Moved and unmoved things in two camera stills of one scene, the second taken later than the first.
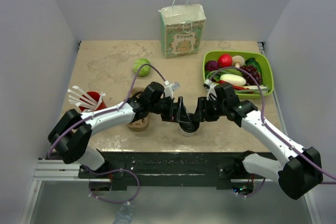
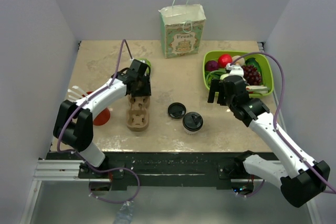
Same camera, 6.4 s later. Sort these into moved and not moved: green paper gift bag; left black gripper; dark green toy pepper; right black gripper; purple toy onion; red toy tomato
Moved: right black gripper; left black gripper
Not moved: purple toy onion; red toy tomato; green paper gift bag; dark green toy pepper
